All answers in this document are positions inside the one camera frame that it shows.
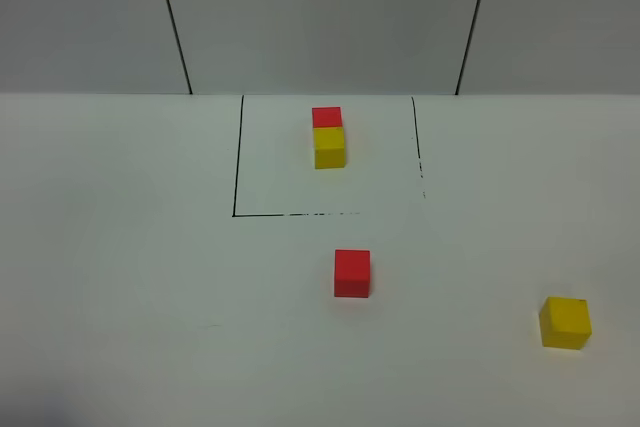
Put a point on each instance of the yellow template block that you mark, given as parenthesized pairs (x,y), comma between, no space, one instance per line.
(329,148)

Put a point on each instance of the red template block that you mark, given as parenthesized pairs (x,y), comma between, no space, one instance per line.
(327,117)

